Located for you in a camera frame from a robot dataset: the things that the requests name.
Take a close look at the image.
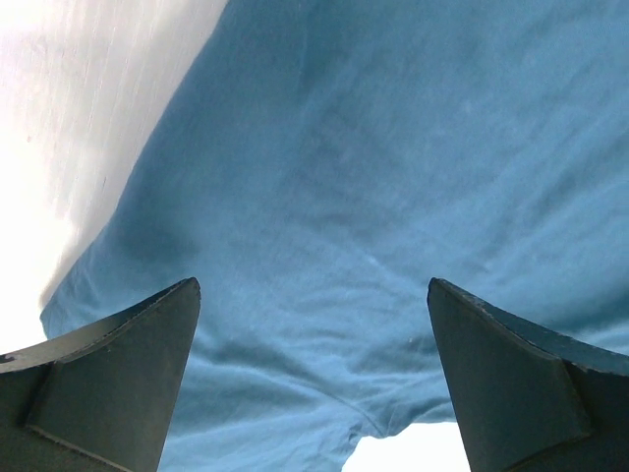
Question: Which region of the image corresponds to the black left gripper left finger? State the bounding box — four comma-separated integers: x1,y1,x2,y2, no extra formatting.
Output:
1,278,200,471

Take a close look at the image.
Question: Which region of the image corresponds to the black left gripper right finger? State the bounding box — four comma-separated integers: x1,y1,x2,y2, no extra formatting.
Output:
428,278,628,471

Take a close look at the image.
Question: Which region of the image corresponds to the dark blue t shirt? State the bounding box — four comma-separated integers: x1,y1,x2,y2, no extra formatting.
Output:
41,1,628,471

